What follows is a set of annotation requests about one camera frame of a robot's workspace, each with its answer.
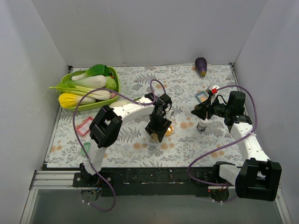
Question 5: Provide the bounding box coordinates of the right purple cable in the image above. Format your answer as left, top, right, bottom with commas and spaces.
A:
186, 85, 259, 187

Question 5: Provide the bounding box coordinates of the blue rectangular pill box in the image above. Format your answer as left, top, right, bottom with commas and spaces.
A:
195, 91, 209, 103

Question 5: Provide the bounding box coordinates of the white cap pill bottle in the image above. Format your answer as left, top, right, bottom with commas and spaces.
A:
197, 119, 209, 131

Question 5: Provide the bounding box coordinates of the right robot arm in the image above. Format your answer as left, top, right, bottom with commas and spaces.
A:
191, 89, 282, 201

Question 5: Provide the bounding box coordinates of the purple cable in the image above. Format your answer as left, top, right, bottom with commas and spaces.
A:
186, 85, 259, 187
72, 79, 165, 212

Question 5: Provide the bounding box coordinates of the yellow napa cabbage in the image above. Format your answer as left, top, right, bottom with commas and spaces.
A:
58, 93, 96, 108

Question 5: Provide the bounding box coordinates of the pink sweet potato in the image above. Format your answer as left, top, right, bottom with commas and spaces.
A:
110, 92, 117, 98

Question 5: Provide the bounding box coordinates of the orange round pill case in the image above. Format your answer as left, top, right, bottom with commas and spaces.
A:
165, 125, 174, 136

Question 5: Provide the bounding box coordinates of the long white celery cabbage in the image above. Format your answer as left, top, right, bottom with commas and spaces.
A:
50, 85, 110, 101

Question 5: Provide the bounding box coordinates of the purple eggplant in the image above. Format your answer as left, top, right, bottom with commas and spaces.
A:
194, 57, 207, 77

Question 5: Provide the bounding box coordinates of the white radish with leaf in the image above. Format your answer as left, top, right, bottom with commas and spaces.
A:
109, 99, 140, 108

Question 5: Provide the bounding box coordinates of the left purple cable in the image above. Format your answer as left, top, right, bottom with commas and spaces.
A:
72, 79, 165, 212

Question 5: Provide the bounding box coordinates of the green round pill case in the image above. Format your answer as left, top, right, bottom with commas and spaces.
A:
80, 142, 91, 157

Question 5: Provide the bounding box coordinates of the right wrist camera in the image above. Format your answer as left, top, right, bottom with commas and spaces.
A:
206, 84, 220, 97

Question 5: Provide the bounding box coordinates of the white bok choy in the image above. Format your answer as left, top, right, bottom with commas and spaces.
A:
65, 64, 109, 89

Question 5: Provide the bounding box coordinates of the pink rectangular pill box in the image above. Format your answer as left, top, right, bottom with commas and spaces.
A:
76, 116, 93, 136

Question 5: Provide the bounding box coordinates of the green round cabbage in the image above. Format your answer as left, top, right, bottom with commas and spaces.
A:
104, 77, 117, 91

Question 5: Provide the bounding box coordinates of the floral table mat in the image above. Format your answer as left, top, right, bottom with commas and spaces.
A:
46, 64, 255, 168

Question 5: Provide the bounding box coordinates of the clear bottle of yellow pills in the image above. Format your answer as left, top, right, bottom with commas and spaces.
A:
150, 133, 159, 142

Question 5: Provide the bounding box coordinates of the green vegetable basket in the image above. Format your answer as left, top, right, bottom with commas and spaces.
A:
60, 66, 121, 112

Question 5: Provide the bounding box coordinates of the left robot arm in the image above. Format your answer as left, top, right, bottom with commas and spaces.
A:
79, 93, 172, 187

